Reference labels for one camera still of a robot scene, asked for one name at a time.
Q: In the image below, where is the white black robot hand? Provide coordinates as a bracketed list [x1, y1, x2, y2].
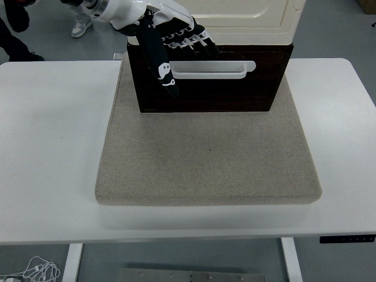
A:
[106, 0, 220, 98]

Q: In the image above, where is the white drawer handle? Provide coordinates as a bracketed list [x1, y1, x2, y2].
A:
[168, 60, 257, 80]

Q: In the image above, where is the dark brown wooden drawer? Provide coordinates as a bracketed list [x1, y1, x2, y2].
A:
[130, 49, 288, 90]

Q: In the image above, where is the cream plastic cabinet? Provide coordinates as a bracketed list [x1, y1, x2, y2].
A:
[126, 0, 306, 46]

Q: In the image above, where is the dark brown wooden cabinet base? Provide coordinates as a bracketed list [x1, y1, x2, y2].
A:
[126, 43, 294, 113]

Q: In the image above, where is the person's leg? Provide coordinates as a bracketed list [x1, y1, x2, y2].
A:
[69, 3, 94, 39]
[0, 16, 45, 62]

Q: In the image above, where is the beige fabric mat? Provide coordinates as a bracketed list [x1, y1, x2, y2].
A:
[93, 51, 323, 206]

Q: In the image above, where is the cardboard box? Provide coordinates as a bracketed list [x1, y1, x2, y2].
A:
[357, 0, 376, 14]

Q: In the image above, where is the white table leg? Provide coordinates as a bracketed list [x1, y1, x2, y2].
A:
[280, 237, 304, 282]
[61, 243, 85, 282]

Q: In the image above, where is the grey metal plate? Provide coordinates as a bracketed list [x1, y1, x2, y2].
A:
[117, 267, 267, 282]

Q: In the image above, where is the black table control panel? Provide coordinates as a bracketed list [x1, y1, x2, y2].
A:
[319, 234, 376, 244]

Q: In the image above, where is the white cable bundle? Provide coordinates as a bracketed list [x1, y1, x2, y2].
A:
[0, 256, 62, 282]

